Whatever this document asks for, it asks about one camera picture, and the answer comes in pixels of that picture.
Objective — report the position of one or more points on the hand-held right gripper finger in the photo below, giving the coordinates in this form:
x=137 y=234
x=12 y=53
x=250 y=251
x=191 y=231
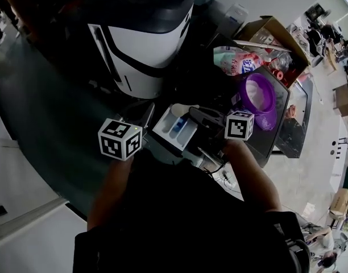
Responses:
x=212 y=123
x=208 y=112

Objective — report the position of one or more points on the red plastic reel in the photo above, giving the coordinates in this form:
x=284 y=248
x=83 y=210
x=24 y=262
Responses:
x=279 y=75

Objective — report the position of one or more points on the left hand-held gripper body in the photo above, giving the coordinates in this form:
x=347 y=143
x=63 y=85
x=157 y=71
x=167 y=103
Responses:
x=117 y=138

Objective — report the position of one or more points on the brown wooden desk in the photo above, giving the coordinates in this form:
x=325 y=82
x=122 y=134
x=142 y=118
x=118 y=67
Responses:
x=344 y=101

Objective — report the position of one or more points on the white detergent drawer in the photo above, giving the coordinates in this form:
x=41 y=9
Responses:
x=165 y=124

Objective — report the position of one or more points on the silver metal tube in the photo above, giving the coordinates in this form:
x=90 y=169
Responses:
x=259 y=45

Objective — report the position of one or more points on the pink detergent refill pouch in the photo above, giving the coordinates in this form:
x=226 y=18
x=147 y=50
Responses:
x=233 y=62

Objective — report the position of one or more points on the purple plastic lid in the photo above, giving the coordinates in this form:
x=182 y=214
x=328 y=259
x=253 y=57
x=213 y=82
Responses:
x=266 y=122

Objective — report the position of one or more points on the white bathtub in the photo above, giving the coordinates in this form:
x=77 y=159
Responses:
x=337 y=169

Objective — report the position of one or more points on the open brown cardboard box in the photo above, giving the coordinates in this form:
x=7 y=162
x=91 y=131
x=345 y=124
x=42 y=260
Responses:
x=279 y=30

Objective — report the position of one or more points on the person's right forearm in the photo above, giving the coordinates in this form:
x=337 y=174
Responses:
x=253 y=178

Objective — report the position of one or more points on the pink plastic jug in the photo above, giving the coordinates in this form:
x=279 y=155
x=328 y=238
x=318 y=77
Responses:
x=303 y=77

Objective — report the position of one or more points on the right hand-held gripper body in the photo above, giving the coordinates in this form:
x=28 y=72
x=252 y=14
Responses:
x=236 y=127

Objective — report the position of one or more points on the closed cardboard box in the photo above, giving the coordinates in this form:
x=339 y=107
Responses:
x=341 y=203

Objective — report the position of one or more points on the white plastic spoon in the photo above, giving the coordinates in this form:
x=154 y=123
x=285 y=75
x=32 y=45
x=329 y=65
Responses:
x=181 y=109

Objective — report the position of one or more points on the black marble sink cabinet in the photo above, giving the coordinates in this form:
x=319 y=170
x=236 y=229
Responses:
x=299 y=129

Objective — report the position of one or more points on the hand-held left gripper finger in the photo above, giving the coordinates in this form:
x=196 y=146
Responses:
x=134 y=114
x=149 y=115

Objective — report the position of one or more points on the clear crumpled plastic bag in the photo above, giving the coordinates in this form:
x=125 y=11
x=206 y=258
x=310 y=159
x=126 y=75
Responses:
x=282 y=58

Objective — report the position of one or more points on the small white appliance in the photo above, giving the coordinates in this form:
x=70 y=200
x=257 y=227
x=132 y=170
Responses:
x=235 y=17

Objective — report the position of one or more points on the person's left forearm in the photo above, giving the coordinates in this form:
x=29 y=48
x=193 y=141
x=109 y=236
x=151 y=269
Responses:
x=108 y=195

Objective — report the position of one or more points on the black washing machine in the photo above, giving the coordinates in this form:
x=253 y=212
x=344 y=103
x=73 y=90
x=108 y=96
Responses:
x=265 y=141

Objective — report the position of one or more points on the white powder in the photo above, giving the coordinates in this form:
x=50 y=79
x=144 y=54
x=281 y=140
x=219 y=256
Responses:
x=256 y=94

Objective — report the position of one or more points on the purple plastic tub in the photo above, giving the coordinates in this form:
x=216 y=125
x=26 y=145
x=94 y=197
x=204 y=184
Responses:
x=248 y=107

